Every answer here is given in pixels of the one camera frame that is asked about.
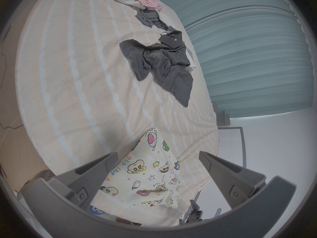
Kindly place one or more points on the blue-green curtain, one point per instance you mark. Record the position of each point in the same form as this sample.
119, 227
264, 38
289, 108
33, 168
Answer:
247, 58

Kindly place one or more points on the grey bedside table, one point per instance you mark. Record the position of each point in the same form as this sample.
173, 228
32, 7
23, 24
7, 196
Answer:
223, 115

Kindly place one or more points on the bed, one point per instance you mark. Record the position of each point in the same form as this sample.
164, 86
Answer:
86, 83

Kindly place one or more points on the dark grey garment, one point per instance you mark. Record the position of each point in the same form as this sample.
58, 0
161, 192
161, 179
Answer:
148, 18

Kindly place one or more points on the black polo shirt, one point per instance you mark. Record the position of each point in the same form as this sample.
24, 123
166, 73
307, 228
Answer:
166, 66

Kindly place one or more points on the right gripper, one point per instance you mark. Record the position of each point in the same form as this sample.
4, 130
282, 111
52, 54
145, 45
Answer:
192, 218

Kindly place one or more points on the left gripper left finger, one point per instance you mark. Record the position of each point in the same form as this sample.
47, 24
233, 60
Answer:
95, 181

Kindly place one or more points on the grey and white garment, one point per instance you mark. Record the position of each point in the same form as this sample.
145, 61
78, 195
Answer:
190, 61

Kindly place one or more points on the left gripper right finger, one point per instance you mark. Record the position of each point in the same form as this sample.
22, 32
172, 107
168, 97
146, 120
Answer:
229, 182

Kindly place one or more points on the white printed pyjama top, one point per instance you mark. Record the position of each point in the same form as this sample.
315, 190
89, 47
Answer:
148, 172

